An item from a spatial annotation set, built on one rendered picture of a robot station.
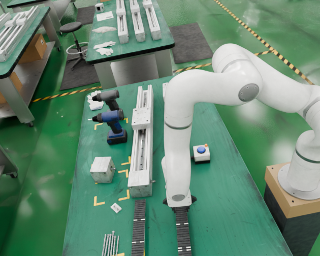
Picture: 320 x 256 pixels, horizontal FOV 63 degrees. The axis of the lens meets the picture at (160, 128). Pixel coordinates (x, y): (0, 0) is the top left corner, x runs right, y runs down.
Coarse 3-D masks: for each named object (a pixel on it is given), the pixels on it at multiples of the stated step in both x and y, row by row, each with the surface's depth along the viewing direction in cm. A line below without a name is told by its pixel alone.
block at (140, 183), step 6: (132, 174) 127; (138, 174) 126; (144, 174) 126; (132, 180) 124; (138, 180) 124; (144, 180) 123; (150, 180) 128; (132, 186) 122; (138, 186) 122; (144, 186) 122; (150, 186) 126; (132, 192) 125; (138, 192) 125; (144, 192) 125; (150, 192) 125
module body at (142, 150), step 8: (144, 96) 184; (152, 96) 187; (144, 104) 176; (152, 104) 179; (152, 112) 173; (152, 120) 168; (152, 128) 163; (136, 136) 149; (144, 136) 152; (152, 136) 158; (136, 144) 144; (144, 144) 148; (152, 144) 153; (136, 152) 139; (144, 152) 144; (152, 152) 149; (136, 160) 136; (144, 160) 140; (136, 168) 134; (144, 168) 130
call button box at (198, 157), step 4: (196, 148) 138; (208, 148) 137; (196, 152) 136; (204, 152) 135; (208, 152) 135; (192, 156) 140; (196, 156) 134; (200, 156) 134; (204, 156) 134; (208, 156) 134; (196, 160) 136; (200, 160) 136; (204, 160) 136; (208, 160) 136
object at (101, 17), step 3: (21, 12) 448; (27, 12) 441; (108, 12) 369; (111, 12) 367; (99, 15) 365; (102, 15) 363; (105, 15) 361; (108, 15) 359; (111, 15) 356; (99, 18) 355; (102, 18) 352; (105, 18) 350; (108, 18) 348
